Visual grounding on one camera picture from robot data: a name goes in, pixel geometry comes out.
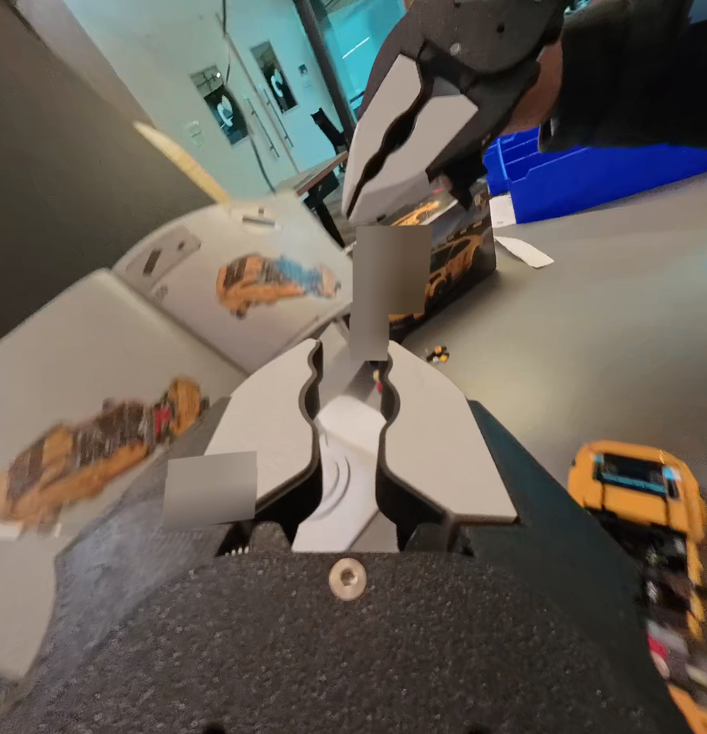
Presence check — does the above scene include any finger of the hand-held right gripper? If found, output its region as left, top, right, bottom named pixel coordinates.
left=346, top=92, right=480, bottom=226
left=341, top=54, right=430, bottom=218

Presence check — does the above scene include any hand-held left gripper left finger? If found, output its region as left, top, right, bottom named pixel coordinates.
left=206, top=338, right=325, bottom=555

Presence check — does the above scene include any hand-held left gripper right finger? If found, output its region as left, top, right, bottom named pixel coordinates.
left=376, top=342, right=518, bottom=552

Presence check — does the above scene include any blue plastic bin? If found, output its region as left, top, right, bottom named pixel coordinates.
left=481, top=129, right=707, bottom=226

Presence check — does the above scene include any yellow lego car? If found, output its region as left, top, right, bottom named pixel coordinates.
left=567, top=439, right=707, bottom=734

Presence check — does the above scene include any black lego set box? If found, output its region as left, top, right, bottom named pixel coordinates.
left=387, top=178, right=499, bottom=340

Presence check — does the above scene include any person's right hand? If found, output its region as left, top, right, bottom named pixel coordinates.
left=501, top=39, right=564, bottom=138

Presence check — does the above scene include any black office chair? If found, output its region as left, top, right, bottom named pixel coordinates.
left=309, top=108, right=348, bottom=154

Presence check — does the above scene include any black building column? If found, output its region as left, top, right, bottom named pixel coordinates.
left=293, top=0, right=359, bottom=153

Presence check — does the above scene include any white book stand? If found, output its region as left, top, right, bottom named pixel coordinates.
left=292, top=344, right=390, bottom=554

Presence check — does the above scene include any long background desk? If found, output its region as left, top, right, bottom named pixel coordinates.
left=275, top=150, right=354, bottom=248

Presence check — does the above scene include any dark glass door panel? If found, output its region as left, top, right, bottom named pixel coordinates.
left=190, top=65, right=252, bottom=147
left=250, top=40, right=301, bottom=115

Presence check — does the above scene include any black board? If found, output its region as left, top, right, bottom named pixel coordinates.
left=0, top=0, right=218, bottom=348

